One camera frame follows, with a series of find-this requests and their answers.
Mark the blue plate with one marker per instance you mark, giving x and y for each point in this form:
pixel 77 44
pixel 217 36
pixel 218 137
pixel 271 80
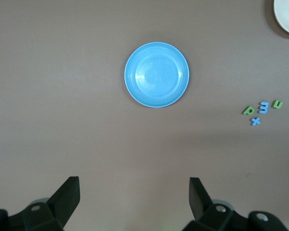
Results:
pixel 156 74

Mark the green foam letter n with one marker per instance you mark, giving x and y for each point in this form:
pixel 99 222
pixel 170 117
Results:
pixel 277 107

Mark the blue foam letter m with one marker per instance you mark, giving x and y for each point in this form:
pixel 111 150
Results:
pixel 267 107

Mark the brown table cover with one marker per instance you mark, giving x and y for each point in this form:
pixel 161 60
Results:
pixel 62 96

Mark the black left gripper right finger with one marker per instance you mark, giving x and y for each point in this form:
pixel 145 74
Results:
pixel 202 204

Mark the blue foam letter x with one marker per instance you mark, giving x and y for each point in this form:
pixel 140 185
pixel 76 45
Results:
pixel 255 121

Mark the green foam letter p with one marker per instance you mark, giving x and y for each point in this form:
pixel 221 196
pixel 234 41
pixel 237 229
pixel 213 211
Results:
pixel 245 112

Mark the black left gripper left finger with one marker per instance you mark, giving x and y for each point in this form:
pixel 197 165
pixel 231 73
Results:
pixel 62 204

